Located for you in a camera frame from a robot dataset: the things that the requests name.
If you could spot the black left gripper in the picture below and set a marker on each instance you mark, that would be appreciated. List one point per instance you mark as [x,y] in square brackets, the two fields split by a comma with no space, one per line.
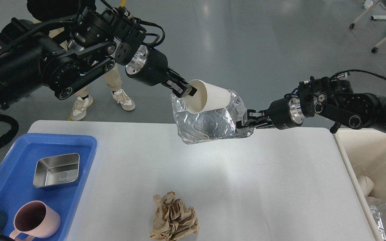
[150,67]

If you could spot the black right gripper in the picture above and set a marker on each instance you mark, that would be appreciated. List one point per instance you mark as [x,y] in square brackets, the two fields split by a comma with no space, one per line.
[282,114]

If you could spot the white paper cup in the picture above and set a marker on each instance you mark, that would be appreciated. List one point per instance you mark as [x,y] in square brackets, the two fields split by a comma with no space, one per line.
[208,97]

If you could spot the aluminium foil tray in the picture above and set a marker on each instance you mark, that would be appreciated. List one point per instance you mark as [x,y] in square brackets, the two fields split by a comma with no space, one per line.
[210,125]

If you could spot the brown paper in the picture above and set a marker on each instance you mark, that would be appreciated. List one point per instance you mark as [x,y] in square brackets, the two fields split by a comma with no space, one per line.
[173,220]

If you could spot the stainless steel rectangular dish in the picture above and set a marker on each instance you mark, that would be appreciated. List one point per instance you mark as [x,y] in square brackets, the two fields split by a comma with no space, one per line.
[57,171]

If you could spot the pink ribbed mug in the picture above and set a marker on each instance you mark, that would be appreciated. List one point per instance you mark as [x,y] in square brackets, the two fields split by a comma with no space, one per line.
[35,219]

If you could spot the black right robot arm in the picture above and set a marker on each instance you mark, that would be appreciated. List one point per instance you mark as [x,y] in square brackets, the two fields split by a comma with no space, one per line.
[331,97]

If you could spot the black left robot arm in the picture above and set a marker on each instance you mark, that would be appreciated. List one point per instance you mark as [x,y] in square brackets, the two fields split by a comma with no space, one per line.
[68,53]

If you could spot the beige plastic bin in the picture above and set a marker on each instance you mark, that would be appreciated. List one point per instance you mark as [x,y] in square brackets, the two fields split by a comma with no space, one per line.
[364,154]

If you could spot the crumpled white cup in bin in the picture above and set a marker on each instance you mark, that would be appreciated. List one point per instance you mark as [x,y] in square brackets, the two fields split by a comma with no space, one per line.
[366,185]

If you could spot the blue plastic tray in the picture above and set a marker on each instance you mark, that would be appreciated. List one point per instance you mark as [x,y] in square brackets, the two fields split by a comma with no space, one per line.
[17,173]

